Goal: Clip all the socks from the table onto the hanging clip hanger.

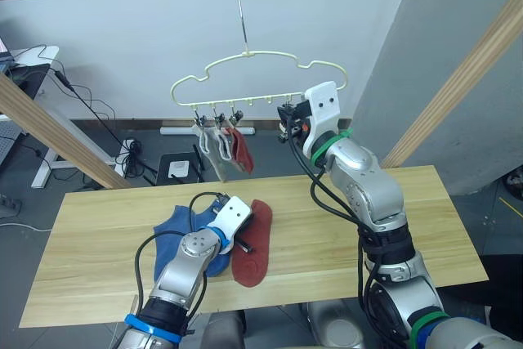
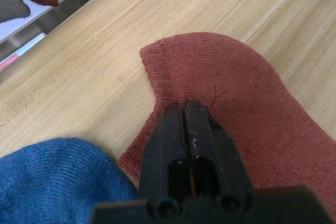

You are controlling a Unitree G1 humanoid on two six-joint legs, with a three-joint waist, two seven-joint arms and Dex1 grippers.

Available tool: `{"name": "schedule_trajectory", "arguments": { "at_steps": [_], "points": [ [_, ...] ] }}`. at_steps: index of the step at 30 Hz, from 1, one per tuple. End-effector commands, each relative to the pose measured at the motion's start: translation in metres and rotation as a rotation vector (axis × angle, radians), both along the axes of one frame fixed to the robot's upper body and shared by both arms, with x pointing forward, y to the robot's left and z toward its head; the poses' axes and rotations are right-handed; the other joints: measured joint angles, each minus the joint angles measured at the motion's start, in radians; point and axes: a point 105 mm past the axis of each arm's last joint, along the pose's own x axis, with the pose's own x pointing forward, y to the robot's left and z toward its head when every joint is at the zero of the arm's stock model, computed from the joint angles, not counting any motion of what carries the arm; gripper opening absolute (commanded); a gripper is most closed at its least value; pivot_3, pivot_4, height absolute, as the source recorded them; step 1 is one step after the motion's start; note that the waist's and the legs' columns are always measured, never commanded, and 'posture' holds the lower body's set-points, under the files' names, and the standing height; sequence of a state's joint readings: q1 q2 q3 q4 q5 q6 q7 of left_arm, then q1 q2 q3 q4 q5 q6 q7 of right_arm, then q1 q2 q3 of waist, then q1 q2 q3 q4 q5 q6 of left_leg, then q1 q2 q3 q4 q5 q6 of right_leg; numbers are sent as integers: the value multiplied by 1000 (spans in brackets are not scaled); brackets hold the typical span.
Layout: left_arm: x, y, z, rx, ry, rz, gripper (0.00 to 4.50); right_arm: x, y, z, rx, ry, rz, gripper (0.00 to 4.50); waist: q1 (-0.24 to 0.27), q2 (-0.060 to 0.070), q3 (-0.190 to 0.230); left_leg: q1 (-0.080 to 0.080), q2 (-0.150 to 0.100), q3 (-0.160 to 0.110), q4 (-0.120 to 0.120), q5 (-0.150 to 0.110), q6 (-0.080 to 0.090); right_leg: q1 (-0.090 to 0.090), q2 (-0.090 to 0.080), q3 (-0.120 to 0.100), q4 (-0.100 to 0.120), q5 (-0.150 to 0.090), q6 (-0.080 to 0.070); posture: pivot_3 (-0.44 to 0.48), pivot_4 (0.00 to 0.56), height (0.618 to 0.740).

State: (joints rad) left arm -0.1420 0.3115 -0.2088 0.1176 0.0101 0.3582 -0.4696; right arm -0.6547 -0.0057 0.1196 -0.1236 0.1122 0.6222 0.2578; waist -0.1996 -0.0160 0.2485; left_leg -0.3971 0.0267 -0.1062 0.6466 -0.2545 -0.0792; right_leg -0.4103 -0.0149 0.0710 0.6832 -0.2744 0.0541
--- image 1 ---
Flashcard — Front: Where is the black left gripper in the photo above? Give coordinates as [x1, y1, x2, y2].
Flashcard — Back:
[230, 213, 257, 255]

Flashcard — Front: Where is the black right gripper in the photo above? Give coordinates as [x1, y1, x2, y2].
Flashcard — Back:
[276, 98, 312, 144]

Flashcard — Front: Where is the red sock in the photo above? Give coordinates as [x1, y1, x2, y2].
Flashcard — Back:
[226, 127, 255, 175]
[231, 199, 274, 289]

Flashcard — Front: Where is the cream clip hanger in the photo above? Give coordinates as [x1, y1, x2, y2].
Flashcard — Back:
[170, 0, 350, 111]

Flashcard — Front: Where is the blue sock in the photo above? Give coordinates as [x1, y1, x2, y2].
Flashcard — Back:
[153, 204, 230, 279]

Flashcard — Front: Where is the grey sock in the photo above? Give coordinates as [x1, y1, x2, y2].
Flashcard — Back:
[216, 128, 235, 171]
[197, 126, 230, 183]

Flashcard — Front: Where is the grey rounded robot shape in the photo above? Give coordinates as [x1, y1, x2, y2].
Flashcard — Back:
[199, 310, 247, 349]
[301, 299, 365, 349]

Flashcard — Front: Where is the black box with white label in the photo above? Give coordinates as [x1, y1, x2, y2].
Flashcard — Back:
[155, 152, 208, 187]

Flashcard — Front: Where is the white power strip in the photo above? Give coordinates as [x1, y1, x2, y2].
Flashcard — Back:
[114, 138, 136, 179]

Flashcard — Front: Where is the slanted wooden beam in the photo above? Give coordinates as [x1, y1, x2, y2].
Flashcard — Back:
[381, 0, 523, 170]
[0, 73, 132, 190]

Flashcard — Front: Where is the grey power strip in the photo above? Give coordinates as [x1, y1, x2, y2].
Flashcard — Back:
[0, 193, 24, 216]

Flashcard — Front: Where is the white desk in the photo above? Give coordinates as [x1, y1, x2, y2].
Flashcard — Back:
[0, 45, 89, 190]

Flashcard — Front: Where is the blue wrist cable tie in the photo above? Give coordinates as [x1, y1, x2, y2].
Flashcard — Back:
[206, 224, 237, 255]

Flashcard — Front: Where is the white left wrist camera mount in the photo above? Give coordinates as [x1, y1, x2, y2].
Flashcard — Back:
[206, 196, 253, 244]

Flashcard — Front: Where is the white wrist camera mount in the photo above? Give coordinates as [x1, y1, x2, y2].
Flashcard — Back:
[301, 81, 342, 158]
[206, 196, 253, 244]

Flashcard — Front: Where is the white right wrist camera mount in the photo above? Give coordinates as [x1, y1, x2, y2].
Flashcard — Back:
[301, 81, 342, 158]

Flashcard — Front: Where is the green wrist cable tie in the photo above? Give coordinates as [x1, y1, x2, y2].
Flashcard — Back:
[308, 128, 355, 168]

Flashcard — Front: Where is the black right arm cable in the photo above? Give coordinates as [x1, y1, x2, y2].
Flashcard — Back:
[285, 118, 394, 342]

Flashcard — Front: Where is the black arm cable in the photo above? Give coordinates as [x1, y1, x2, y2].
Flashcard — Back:
[134, 191, 230, 318]
[285, 118, 394, 342]

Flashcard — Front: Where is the white wall trunking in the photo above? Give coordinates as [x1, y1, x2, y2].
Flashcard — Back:
[159, 124, 257, 136]

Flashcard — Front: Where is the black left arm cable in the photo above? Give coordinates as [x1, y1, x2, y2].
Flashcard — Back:
[134, 191, 230, 318]

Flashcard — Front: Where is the black floor cable bundle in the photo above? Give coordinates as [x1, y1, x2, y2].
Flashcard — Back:
[117, 139, 159, 187]

